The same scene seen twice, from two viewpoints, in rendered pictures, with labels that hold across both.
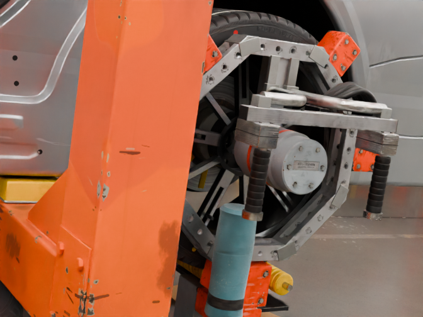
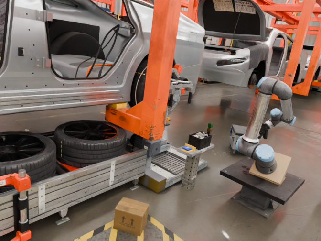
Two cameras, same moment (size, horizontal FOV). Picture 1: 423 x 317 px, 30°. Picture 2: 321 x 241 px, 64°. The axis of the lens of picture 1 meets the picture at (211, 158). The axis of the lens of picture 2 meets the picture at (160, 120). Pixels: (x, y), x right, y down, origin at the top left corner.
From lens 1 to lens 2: 1.19 m
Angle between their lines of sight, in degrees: 20
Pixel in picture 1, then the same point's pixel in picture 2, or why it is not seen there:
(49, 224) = (134, 113)
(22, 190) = (119, 105)
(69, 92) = (127, 83)
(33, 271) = (132, 123)
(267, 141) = (173, 92)
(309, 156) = (177, 93)
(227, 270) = not seen: hidden behind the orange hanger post
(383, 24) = (183, 60)
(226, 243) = not seen: hidden behind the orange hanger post
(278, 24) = not seen: hidden behind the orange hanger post
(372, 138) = (188, 88)
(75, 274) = (148, 123)
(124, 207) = (158, 109)
